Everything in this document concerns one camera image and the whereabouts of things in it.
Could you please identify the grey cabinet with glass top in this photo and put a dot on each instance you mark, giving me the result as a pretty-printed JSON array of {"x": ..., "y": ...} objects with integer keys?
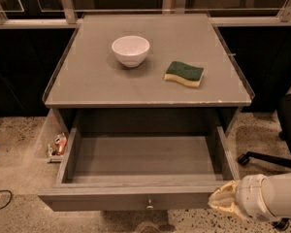
[{"x": 91, "y": 77}]

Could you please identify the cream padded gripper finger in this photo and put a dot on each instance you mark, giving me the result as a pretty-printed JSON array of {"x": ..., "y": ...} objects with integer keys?
[{"x": 224, "y": 201}]

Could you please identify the grey top drawer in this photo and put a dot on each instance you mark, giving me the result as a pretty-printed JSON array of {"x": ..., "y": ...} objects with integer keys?
[{"x": 120, "y": 172}]

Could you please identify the small metal drawer knob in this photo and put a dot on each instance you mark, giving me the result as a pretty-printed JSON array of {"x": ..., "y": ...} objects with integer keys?
[{"x": 149, "y": 205}]

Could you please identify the metal window frame rail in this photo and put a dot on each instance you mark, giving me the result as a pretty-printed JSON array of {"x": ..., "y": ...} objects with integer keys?
[{"x": 172, "y": 13}]

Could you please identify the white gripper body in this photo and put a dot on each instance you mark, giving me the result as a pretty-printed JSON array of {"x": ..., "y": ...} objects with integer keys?
[{"x": 248, "y": 196}]

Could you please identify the black office chair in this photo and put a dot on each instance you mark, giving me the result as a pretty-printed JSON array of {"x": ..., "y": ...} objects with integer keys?
[{"x": 283, "y": 111}]

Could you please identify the white ceramic bowl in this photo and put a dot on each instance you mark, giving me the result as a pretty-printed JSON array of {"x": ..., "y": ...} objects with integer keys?
[{"x": 131, "y": 51}]

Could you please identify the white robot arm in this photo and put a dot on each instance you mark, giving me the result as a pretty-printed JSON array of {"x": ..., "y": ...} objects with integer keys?
[{"x": 276, "y": 191}]

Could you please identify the orange item beside cabinet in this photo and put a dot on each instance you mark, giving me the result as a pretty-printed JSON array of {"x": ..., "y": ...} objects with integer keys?
[{"x": 59, "y": 146}]

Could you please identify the green and yellow sponge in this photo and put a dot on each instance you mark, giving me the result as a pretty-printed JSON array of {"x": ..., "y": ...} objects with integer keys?
[{"x": 185, "y": 74}]

